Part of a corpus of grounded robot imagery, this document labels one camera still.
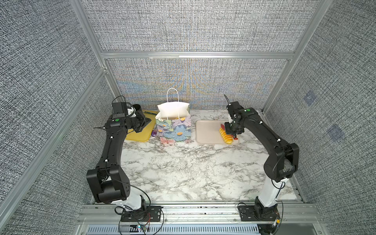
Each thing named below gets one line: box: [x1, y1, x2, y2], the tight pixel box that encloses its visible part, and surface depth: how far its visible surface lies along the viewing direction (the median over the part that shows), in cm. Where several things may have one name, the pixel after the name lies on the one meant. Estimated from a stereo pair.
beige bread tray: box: [195, 120, 239, 145], surface depth 106 cm
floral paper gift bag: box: [155, 87, 192, 145], surface depth 90 cm
